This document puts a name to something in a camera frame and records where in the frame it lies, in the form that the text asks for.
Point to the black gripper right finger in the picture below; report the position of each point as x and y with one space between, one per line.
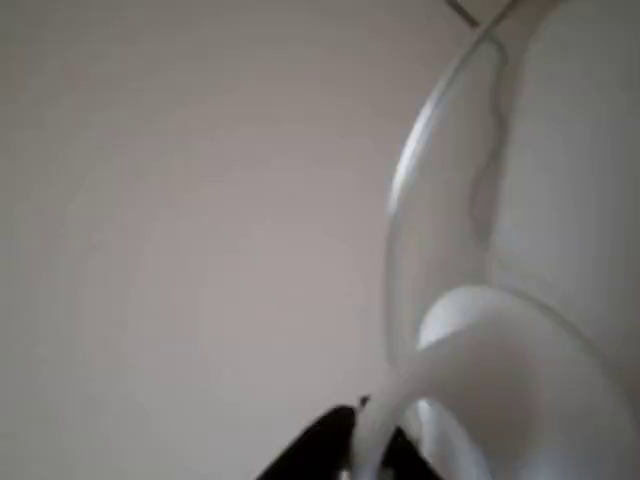
405 460

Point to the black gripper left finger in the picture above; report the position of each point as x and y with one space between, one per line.
320 450

